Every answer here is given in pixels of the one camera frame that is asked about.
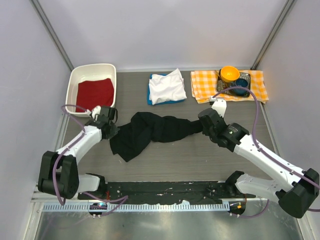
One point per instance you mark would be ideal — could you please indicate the red t shirt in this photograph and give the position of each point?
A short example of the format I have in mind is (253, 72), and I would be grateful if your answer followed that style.
(95, 93)

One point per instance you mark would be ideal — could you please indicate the blue mug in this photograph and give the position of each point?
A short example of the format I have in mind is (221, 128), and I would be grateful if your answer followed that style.
(240, 82)

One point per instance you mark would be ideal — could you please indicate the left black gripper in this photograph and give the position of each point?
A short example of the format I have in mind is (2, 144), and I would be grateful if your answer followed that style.
(115, 130)

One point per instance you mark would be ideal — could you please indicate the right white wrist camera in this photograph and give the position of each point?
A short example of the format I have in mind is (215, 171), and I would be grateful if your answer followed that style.
(219, 105)

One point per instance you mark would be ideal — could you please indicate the white t shirt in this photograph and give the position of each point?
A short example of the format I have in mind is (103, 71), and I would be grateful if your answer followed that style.
(167, 87)

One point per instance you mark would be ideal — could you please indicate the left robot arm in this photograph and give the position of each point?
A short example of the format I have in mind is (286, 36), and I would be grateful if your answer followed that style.
(59, 175)

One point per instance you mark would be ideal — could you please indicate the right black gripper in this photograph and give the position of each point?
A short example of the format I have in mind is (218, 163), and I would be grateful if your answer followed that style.
(205, 131)

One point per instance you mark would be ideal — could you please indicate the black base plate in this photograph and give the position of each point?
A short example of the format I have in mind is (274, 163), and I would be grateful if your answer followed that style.
(169, 192)

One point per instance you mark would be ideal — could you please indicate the orange checkered cloth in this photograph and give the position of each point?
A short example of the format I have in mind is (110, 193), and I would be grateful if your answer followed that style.
(203, 85)

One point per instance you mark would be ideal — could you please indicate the slotted cable duct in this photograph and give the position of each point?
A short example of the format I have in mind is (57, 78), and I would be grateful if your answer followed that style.
(83, 206)

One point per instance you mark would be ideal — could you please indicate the black t shirt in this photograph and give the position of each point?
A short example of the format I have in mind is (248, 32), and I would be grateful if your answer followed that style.
(146, 127)

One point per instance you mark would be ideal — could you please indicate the blue t shirt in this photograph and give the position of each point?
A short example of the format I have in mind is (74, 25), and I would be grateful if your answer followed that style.
(151, 100)

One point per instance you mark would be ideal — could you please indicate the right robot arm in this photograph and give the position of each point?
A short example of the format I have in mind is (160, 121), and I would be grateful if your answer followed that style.
(291, 187)

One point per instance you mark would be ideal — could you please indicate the orange bowl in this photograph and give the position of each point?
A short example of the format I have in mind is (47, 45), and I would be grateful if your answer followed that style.
(229, 74)

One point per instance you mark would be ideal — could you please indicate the white plastic tub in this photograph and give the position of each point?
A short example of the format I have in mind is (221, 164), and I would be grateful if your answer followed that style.
(89, 72)

